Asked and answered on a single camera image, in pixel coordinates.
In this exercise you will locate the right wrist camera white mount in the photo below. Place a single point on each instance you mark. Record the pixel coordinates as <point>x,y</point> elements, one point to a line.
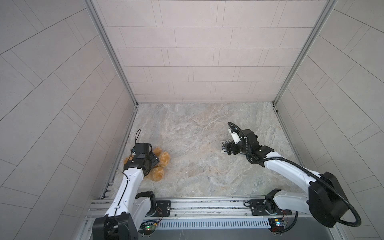
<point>235,135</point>

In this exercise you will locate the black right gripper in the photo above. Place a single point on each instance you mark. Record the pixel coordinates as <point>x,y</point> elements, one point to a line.
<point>232,145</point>

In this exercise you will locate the brown plush teddy bear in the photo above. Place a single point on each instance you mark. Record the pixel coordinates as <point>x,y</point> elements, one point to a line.
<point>157,173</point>

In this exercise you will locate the left aluminium corner post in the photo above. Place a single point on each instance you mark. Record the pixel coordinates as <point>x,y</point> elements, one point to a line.
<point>90,6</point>

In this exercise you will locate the right aluminium corner post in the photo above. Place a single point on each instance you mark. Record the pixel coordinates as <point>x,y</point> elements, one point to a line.
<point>323,17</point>

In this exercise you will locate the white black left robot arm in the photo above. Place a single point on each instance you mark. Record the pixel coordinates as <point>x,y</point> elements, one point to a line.
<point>123,219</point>

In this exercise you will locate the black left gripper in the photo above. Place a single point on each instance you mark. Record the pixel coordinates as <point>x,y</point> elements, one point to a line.
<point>154,159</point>

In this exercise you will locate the aluminium corner post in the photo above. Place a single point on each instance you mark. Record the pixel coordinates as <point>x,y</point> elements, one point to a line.
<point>323,17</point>
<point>90,6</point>

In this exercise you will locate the green circuit board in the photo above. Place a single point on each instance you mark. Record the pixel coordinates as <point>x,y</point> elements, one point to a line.
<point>276,225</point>
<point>148,227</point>

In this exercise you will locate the right green circuit board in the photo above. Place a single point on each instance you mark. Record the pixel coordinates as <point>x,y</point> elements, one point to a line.
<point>276,225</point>

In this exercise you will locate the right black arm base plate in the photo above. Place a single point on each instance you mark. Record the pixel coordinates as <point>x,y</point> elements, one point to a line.
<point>262,208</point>

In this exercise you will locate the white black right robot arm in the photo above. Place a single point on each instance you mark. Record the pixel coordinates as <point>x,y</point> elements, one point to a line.
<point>322,196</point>

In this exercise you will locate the left green circuit board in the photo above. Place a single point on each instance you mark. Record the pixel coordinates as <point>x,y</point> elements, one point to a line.
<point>148,227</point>

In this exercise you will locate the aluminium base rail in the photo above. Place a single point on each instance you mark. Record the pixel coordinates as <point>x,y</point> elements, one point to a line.
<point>220,213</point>

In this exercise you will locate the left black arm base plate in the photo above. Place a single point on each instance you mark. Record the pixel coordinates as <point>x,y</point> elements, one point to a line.
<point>163,209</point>

